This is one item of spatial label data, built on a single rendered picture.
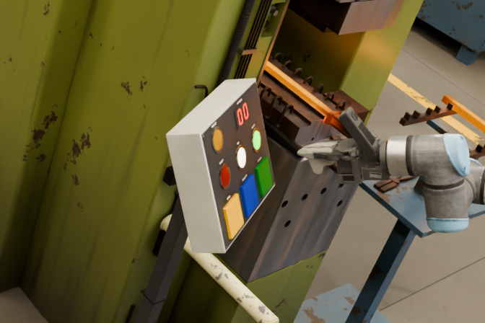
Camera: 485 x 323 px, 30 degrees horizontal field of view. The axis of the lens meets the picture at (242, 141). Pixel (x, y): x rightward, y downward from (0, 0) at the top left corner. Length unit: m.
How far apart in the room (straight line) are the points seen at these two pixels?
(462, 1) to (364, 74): 3.30
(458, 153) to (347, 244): 1.97
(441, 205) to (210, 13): 0.71
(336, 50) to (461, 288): 1.53
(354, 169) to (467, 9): 4.16
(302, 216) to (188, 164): 0.84
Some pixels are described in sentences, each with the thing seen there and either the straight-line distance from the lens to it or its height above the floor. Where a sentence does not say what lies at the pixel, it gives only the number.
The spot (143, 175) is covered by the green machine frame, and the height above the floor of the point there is 0.75.
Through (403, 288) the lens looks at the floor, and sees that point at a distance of 3.80.
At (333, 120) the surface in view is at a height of 0.99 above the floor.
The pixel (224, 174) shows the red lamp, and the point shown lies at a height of 1.10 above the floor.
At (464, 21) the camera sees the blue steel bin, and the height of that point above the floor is 0.26.
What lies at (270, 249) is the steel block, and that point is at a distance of 2.65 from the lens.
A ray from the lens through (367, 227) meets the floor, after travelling 4.04.
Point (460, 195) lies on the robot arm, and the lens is 2.01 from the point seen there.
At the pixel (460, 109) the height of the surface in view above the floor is 0.94.
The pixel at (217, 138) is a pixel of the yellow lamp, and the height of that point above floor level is 1.17.
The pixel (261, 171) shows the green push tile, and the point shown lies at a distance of 2.12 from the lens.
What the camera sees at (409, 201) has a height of 0.68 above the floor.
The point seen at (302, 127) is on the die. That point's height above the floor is 0.98.
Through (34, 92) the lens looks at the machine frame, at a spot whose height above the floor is 0.78.
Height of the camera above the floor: 2.13
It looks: 30 degrees down
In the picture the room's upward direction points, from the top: 21 degrees clockwise
